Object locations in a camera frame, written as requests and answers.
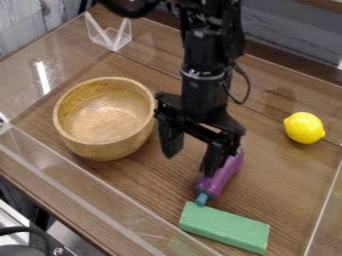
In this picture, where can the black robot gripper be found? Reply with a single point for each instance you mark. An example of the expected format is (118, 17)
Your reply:
(196, 113)

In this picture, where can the purple toy eggplant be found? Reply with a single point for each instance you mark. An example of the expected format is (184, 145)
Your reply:
(210, 186)

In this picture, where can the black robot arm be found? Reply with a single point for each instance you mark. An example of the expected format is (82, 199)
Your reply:
(212, 41)

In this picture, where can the brown wooden bowl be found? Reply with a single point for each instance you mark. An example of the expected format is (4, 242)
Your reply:
(103, 117)

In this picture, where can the yellow toy lemon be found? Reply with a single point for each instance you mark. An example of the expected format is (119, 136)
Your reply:
(303, 128)

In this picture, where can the green rectangular block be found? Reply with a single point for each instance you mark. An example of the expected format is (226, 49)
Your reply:
(225, 227)

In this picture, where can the clear acrylic tray wall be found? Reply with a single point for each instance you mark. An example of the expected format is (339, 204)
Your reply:
(112, 221)

